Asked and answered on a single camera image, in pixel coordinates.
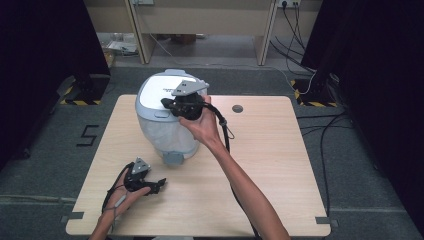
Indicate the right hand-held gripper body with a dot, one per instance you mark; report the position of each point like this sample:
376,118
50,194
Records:
190,105

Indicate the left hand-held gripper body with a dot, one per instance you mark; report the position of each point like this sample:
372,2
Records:
136,180

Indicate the person's right hand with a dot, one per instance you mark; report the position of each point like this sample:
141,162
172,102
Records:
205,128

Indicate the person's left hand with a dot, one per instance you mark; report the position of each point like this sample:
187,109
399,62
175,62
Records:
121,203

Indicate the clutter of plastic packaging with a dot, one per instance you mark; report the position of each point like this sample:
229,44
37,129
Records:
120,45

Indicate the yellow black striped stand base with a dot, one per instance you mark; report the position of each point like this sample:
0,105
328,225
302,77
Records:
85,95
313,95

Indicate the beige wooden desk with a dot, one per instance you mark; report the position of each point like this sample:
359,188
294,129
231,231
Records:
203,16

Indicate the black curtain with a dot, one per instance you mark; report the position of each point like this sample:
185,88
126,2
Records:
40,60
380,83

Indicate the white wall power outlet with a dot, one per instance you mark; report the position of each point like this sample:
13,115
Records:
288,3

